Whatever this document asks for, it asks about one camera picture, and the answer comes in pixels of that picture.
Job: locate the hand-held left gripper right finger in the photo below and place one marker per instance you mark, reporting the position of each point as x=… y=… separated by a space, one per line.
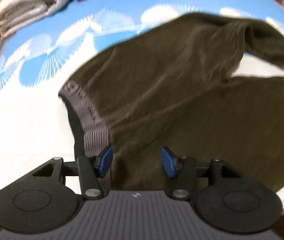
x=168 y=162

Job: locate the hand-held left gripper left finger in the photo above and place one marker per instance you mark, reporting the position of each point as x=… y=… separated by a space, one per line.
x=106 y=161

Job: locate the dark olive sweater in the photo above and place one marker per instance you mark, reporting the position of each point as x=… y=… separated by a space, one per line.
x=172 y=100

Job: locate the blue white printed bedsheet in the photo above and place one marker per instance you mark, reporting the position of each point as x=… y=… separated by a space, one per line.
x=24 y=120

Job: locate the folded white blanket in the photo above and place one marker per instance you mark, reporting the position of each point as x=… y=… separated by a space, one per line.
x=21 y=2

